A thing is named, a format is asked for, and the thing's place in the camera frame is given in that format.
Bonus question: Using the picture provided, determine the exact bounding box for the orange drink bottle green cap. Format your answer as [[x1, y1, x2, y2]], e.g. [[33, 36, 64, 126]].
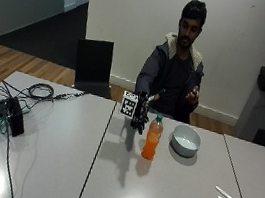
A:
[[139, 111, 166, 163]]

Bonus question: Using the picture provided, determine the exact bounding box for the white cube with black markers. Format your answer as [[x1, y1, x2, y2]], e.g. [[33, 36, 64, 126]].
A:
[[118, 89, 141, 120]]

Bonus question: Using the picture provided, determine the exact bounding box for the the person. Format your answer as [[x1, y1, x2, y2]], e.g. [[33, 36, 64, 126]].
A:
[[130, 0, 217, 126]]

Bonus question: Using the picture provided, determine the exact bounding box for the pale grey bowl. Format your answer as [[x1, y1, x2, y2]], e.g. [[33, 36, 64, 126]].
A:
[[167, 123, 205, 160]]

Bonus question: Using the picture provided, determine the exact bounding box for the black chair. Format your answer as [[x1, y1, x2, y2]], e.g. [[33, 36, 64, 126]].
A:
[[69, 36, 121, 101]]

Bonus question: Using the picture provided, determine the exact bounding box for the white marker with red cap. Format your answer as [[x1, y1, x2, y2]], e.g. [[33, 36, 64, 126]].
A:
[[213, 185, 247, 198]]

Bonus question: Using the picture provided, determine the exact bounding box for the upright black device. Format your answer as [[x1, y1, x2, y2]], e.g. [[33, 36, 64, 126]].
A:
[[0, 95, 30, 139]]

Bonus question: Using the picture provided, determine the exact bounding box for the coiled black cable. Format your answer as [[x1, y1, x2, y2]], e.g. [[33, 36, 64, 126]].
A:
[[25, 81, 57, 103]]

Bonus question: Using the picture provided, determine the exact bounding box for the long black cable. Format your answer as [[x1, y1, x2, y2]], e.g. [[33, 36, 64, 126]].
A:
[[0, 131, 28, 198]]

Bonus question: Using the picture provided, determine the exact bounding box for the green cable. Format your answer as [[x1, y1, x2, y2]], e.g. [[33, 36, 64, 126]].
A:
[[0, 111, 14, 137]]

